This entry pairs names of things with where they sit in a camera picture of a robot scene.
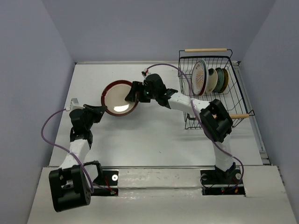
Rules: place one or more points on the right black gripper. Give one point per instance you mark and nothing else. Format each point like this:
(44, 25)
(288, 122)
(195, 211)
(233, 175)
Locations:
(131, 96)

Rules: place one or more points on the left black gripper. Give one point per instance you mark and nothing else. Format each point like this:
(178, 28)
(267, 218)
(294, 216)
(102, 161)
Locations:
(97, 111)

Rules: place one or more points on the red rimmed cream plate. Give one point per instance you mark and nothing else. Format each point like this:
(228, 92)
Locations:
(113, 97)

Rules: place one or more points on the white orange sunburst plate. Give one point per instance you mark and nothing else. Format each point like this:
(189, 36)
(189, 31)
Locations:
(199, 77)

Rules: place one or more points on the cream small plate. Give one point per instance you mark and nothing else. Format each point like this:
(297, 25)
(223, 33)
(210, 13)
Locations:
(212, 80)

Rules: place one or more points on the blue green floral plate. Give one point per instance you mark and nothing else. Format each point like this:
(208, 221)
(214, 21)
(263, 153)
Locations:
(220, 79)

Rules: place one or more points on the yellow patterned plate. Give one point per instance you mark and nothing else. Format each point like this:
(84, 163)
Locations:
(226, 80)

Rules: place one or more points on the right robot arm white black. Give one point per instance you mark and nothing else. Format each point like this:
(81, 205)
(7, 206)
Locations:
(213, 117)

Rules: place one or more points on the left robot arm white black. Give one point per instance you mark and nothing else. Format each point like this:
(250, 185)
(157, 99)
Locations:
(71, 185)

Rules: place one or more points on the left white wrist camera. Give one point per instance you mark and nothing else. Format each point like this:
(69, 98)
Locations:
(74, 104)

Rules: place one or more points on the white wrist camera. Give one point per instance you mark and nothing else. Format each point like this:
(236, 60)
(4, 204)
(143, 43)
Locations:
(74, 104)
(145, 73)

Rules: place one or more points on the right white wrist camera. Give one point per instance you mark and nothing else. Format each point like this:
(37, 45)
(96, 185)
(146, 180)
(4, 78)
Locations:
(145, 73)

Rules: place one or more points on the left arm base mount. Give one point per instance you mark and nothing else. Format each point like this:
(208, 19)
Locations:
(107, 184)

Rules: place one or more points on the black wire dish rack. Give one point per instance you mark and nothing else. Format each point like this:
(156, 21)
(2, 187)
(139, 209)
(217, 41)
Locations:
(232, 97)

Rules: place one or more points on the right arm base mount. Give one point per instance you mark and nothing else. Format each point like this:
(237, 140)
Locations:
(213, 186)

